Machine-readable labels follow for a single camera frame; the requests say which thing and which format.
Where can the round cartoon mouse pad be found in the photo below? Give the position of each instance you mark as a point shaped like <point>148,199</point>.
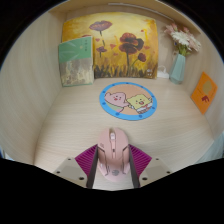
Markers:
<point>128,101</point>

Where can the green cover book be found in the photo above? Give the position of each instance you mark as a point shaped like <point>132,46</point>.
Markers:
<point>76,61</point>

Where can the poppy flower painting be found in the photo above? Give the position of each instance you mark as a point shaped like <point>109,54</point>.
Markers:
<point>125,45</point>

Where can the orange booklet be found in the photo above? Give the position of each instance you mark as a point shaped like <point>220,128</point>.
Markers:
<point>204,92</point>

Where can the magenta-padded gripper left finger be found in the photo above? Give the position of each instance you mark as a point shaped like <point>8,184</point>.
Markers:
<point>83,165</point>

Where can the pink and white flower bouquet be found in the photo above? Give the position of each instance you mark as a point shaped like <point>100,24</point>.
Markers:
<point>182,40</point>

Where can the mint green vase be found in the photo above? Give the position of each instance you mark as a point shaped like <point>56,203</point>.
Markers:
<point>177,69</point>

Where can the small white object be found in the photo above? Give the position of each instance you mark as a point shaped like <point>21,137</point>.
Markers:
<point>162,72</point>

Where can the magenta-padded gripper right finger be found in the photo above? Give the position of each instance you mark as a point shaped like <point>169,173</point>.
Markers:
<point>143,165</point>

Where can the pink computer mouse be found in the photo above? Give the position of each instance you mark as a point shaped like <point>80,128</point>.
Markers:
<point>113,155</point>

